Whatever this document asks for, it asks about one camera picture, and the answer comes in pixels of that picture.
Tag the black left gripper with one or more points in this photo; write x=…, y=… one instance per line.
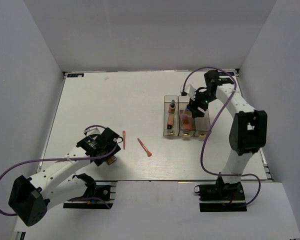
x=99, y=161

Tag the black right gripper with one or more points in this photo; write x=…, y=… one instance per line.
x=193, y=106

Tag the pink blush palette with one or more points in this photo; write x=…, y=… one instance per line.
x=186, y=122

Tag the square foundation bottle black pump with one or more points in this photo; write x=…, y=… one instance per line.
x=170, y=121

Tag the glitter eyeshadow palette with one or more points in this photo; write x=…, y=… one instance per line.
x=185, y=111

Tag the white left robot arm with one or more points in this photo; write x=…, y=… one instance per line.
x=32, y=197

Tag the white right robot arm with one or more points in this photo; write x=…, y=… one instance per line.
x=248, y=131

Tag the round pink makeup brush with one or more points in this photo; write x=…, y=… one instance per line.
x=148, y=153

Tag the clear three-compartment organizer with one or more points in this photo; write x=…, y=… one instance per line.
x=178, y=120

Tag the black-cased brown eyeshadow palette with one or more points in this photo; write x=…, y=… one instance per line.
x=111, y=160

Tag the blue right corner label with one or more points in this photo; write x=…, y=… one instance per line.
x=226, y=73

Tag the blue corner label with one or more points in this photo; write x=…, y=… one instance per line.
x=75, y=75
x=226, y=73

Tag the blue left corner label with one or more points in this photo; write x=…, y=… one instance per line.
x=75, y=75

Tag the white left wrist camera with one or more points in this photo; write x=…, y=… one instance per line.
x=92, y=130

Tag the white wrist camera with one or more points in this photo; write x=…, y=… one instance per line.
x=92, y=130
x=188, y=90

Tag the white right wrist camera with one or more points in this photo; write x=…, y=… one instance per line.
x=188, y=90

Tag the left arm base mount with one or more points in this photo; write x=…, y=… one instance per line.
x=97, y=195

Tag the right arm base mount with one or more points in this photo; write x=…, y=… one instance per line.
x=221, y=197

